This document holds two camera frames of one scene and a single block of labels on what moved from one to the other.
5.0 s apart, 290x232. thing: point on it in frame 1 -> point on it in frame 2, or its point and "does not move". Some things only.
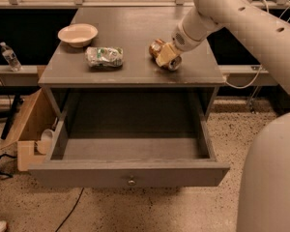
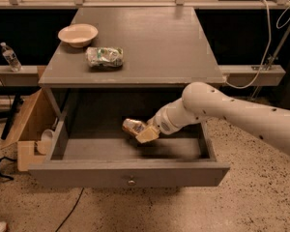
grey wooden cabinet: [101, 70] does not move
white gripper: [180, 40] -> [161, 123]
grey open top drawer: [130, 138] does not move
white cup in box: [43, 145] does not move
